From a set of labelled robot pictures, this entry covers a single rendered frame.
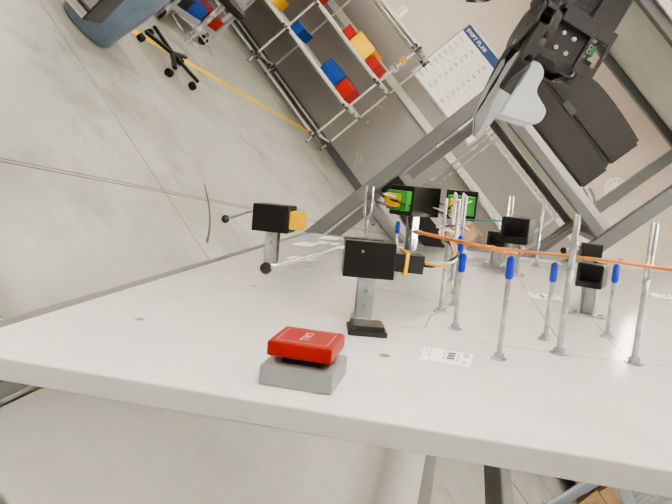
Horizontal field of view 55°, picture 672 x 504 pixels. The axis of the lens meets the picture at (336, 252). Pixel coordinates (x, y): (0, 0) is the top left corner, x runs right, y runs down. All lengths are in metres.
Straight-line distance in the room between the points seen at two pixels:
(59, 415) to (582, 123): 1.39
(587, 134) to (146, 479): 1.35
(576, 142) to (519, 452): 1.35
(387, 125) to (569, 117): 6.95
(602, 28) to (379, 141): 7.93
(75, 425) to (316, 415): 0.35
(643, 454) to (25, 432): 0.53
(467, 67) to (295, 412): 8.22
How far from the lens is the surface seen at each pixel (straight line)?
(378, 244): 0.70
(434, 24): 8.86
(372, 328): 0.66
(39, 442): 0.71
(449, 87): 8.57
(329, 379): 0.48
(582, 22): 0.72
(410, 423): 0.45
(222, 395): 0.47
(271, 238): 1.06
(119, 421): 0.79
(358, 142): 8.68
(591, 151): 1.75
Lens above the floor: 1.27
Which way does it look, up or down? 13 degrees down
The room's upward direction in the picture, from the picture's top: 52 degrees clockwise
